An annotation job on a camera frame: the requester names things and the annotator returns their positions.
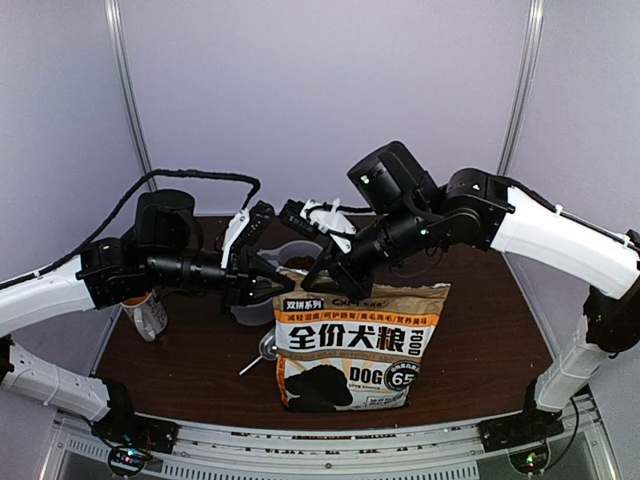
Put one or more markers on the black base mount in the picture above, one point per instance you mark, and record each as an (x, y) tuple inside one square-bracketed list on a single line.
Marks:
[(145, 432), (528, 426)]

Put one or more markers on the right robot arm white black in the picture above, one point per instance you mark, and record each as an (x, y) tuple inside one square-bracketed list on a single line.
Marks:
[(486, 212)]

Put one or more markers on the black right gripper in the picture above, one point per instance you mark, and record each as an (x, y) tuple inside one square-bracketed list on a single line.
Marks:
[(353, 279)]

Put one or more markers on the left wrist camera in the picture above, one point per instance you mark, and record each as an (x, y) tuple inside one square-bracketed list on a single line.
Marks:
[(245, 228)]

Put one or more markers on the front aluminium rail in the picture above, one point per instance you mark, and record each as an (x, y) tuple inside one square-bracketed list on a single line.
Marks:
[(453, 450)]

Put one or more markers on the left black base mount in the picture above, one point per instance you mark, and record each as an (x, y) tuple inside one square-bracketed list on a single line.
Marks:
[(145, 432)]

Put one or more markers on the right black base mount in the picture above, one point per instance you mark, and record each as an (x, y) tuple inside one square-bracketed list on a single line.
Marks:
[(528, 426)]

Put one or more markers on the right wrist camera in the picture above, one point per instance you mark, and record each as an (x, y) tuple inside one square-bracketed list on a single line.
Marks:
[(311, 218)]

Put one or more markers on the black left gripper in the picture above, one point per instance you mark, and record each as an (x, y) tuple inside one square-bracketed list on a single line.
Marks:
[(240, 275)]

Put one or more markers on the aluminium frame post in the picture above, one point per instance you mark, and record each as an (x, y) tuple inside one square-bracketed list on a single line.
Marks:
[(118, 42), (529, 58)]

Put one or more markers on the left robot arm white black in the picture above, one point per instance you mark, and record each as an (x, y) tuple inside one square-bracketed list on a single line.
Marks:
[(163, 249)]

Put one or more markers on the left aluminium frame post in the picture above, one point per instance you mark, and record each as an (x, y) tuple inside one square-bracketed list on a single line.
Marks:
[(118, 42)]

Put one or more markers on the white patterned mug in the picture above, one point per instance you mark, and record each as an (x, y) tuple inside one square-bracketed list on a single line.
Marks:
[(147, 315)]

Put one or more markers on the right aluminium frame post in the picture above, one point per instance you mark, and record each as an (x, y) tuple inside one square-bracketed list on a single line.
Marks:
[(529, 58)]

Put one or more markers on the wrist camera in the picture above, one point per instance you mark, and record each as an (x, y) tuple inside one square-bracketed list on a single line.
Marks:
[(311, 218), (245, 228)]

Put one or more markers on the silver metal scoop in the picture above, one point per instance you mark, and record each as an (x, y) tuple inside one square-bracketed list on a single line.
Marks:
[(267, 351)]

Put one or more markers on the brown white pet food bag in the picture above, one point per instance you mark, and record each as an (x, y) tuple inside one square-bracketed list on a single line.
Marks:
[(335, 354)]

